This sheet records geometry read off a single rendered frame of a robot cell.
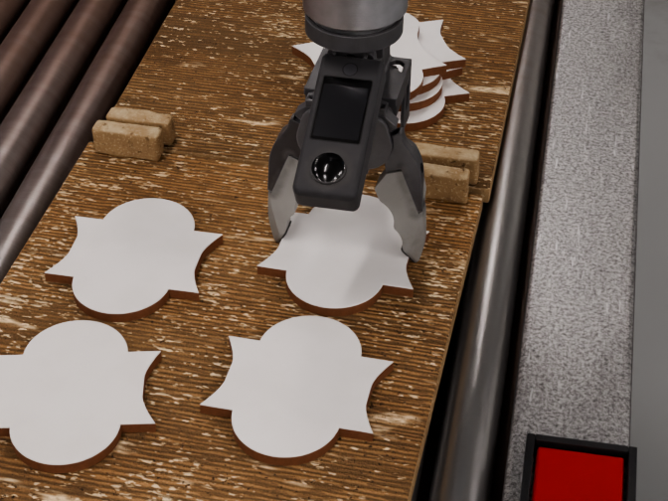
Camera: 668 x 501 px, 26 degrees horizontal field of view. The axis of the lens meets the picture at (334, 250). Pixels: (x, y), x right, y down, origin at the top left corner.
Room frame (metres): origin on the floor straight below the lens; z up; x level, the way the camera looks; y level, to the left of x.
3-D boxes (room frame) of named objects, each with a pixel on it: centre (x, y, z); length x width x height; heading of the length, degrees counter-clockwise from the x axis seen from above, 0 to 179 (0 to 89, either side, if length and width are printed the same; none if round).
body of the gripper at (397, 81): (0.92, -0.02, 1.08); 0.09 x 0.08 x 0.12; 167
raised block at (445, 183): (0.97, -0.08, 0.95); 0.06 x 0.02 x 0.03; 77
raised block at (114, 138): (1.03, 0.18, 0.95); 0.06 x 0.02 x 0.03; 77
